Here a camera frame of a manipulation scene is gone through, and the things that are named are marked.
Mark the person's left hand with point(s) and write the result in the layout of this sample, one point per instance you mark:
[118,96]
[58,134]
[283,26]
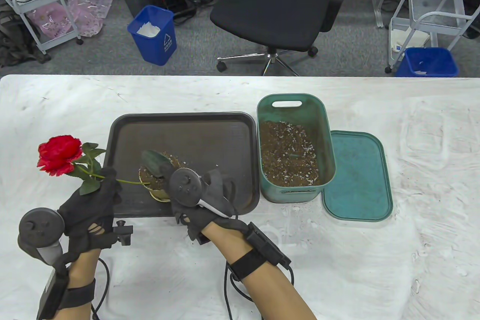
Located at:
[90,212]

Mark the person's right hand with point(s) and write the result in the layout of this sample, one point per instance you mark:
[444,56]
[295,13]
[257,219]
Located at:
[202,219]

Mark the brown potting mix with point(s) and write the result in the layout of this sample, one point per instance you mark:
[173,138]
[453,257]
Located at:
[288,155]
[155,182]

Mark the red artificial rose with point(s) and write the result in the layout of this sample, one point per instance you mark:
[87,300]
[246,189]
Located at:
[60,155]

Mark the green garden trowel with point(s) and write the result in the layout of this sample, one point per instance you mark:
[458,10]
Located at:
[155,162]

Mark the teal plastic bin lid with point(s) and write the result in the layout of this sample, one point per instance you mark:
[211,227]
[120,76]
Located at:
[356,177]

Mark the person's right forearm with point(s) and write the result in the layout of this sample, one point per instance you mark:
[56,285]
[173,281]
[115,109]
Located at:
[270,290]

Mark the dark grey handheld controller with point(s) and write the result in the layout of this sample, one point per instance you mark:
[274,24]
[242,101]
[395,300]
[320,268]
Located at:
[41,227]

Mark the dark brown plastic tray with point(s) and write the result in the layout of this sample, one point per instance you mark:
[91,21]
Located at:
[210,136]

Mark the teal plastic storage bin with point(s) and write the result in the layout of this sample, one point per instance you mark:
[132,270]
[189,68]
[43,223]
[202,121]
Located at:
[270,110]

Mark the blue bin with white symbol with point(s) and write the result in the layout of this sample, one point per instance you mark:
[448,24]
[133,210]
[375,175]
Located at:
[153,50]

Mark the dark backpack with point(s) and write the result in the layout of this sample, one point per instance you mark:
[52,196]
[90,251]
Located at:
[15,46]

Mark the white crumpled paper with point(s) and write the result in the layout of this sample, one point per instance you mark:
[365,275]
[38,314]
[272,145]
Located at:
[148,29]

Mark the pink plastic bag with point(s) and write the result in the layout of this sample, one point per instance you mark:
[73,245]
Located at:
[90,12]
[50,21]

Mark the black office chair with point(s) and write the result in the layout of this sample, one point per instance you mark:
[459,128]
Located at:
[270,12]

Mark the plain blue waste bin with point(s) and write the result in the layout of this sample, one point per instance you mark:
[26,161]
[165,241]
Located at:
[408,68]

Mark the black mount bracket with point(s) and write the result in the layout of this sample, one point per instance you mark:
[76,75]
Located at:
[202,239]
[124,232]

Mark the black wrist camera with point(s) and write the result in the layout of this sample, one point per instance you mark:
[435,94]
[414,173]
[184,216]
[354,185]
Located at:
[268,245]

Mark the grey wrist camera with label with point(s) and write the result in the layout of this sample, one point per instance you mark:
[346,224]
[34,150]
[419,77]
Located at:
[50,297]

